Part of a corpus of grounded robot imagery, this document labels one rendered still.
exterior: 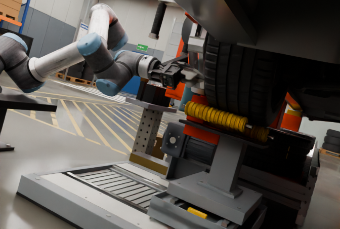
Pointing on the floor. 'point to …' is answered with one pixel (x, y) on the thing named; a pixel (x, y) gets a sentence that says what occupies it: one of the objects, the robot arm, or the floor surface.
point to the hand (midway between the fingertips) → (203, 77)
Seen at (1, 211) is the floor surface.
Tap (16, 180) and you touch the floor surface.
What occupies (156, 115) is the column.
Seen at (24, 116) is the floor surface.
